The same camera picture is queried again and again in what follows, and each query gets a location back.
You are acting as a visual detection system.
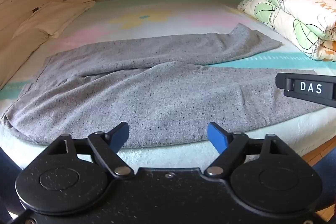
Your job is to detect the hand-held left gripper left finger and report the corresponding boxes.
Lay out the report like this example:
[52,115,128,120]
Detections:
[43,122,133,179]

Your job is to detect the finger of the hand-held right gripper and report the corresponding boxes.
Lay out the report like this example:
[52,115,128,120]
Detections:
[276,72,336,109]

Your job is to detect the cream pillow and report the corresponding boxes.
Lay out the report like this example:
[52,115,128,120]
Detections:
[12,1,96,39]

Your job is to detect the bed with pastel blanket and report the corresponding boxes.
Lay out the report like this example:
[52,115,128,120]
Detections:
[0,0,336,172]

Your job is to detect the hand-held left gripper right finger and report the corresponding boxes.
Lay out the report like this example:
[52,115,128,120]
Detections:
[204,122,295,179]

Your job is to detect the grey pants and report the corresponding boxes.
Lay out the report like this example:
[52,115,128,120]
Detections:
[0,22,328,149]

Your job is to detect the folded floral quilt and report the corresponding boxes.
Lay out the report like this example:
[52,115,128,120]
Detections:
[238,0,336,62]

